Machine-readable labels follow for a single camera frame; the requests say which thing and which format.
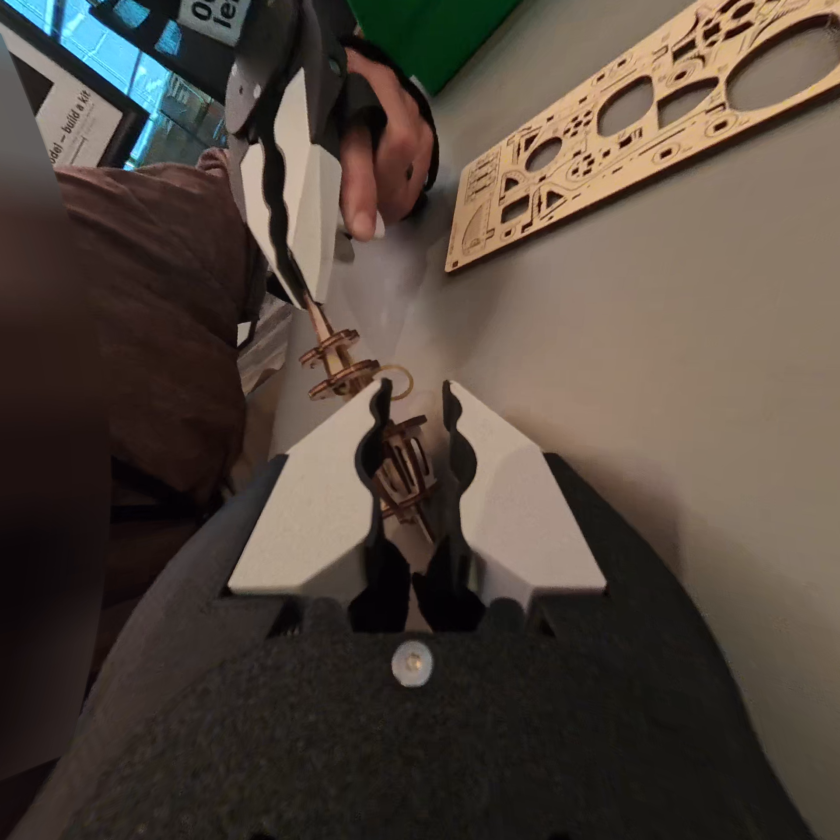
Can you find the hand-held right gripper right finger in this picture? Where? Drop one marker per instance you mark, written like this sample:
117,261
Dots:
531,525

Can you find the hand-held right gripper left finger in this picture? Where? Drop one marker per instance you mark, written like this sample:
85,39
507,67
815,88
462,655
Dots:
302,525

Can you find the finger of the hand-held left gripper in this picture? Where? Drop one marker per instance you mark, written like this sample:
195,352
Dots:
308,197
262,216

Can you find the wooden gear model assembly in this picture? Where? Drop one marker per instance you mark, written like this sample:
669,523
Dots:
341,380

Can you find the laser-cut wooden parts sheet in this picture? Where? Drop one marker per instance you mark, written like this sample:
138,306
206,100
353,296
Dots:
463,253

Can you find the person's left hand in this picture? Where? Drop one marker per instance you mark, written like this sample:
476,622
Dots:
394,144

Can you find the green plastic bin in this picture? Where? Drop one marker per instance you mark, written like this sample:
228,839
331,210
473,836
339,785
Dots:
433,39

